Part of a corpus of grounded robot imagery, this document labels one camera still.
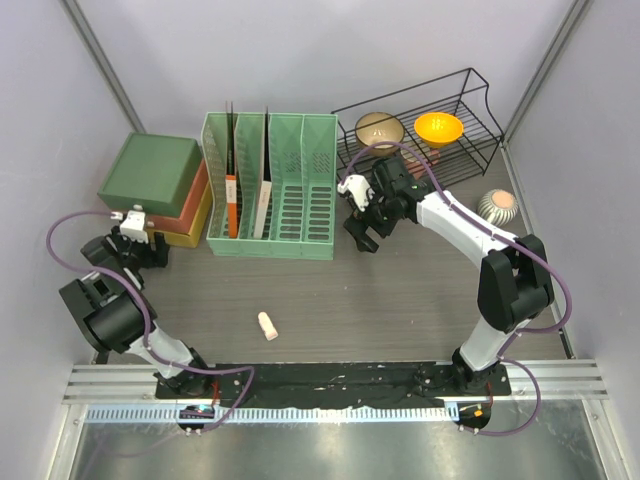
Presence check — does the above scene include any brown glass bowl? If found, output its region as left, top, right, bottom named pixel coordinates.
left=355, top=112, right=405, bottom=148

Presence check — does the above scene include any white cable tray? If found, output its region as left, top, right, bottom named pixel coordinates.
left=85, top=402, right=459, bottom=425

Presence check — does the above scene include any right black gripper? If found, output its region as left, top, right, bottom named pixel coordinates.
left=344, top=184, right=400, bottom=254

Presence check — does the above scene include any orange bowl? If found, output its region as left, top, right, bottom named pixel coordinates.
left=413, top=112, right=464, bottom=148

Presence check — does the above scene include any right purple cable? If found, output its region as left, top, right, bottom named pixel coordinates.
left=342, top=141, right=573, bottom=435

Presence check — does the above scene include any drawer box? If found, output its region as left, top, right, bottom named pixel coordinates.
left=97, top=133, right=212, bottom=248

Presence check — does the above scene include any black wire rack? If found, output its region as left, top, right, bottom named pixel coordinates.
left=333, top=67, right=504, bottom=187

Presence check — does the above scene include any orange folder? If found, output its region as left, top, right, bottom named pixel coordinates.
left=225, top=102, right=239, bottom=239

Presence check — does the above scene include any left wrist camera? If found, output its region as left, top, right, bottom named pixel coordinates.
left=110, top=205, right=149, bottom=244

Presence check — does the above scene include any pink mug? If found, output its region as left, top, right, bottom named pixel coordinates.
left=399, top=146, right=441, bottom=179

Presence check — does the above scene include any striped ceramic mug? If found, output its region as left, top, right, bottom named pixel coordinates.
left=476, top=189, right=519, bottom=227

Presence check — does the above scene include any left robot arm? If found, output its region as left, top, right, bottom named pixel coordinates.
left=59, top=227, right=213, bottom=399

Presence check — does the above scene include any green file organizer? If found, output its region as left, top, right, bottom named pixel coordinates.
left=201, top=112, right=338, bottom=260

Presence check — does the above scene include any pink eraser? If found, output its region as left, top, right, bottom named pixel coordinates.
left=258, top=311, right=278, bottom=341

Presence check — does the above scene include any white folder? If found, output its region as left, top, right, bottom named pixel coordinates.
left=253, top=108, right=271, bottom=240

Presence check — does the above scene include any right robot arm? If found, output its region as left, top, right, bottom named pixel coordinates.
left=337, top=157, right=555, bottom=395

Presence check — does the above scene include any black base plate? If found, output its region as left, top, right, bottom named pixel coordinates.
left=154, top=362, right=512, bottom=410

